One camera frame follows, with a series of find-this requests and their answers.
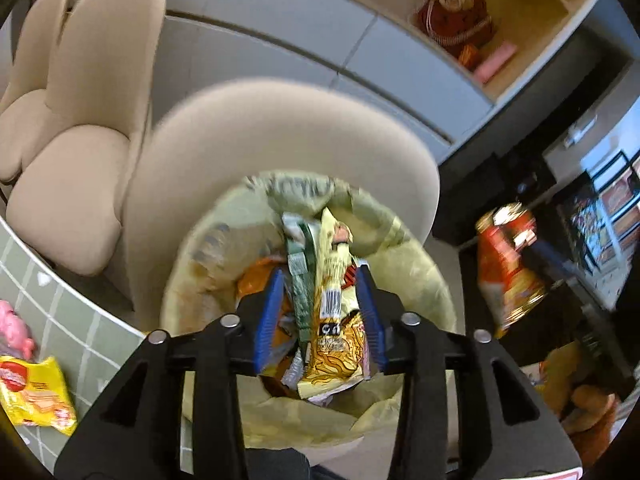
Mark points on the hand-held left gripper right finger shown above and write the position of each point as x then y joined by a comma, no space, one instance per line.
372,320

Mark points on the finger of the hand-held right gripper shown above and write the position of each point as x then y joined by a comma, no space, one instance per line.
552,265

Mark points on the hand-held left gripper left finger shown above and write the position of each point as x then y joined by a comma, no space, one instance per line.
267,310

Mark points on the orange tissue pack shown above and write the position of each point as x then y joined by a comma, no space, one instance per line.
250,282

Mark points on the green and white wrapper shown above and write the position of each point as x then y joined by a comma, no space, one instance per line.
300,285

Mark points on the red and gold snack wrapper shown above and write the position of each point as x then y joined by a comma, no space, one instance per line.
510,270

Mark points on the pale yellow noodle wrapper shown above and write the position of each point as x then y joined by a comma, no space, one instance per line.
332,345

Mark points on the yellow plastic trash bag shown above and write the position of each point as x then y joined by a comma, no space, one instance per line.
210,260

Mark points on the person's right hand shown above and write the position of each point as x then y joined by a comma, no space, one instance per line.
585,400

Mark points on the person's dark trousers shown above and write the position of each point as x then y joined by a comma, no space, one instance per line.
300,467

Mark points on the beige dining chair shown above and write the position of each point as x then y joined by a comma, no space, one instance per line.
300,135
85,160
30,60

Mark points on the green checked tablecloth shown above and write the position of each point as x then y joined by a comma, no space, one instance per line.
65,310

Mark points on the pink box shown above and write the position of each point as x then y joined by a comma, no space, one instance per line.
495,62

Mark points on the small red and gold box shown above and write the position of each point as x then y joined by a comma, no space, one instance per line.
469,55

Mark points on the yellow snack packet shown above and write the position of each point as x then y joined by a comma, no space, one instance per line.
35,390

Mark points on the pink bumpy wrapper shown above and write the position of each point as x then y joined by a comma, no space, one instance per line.
15,330

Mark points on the red dressed doll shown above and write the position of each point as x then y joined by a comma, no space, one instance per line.
455,10

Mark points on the wooden wall shelf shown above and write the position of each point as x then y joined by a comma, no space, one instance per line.
525,15

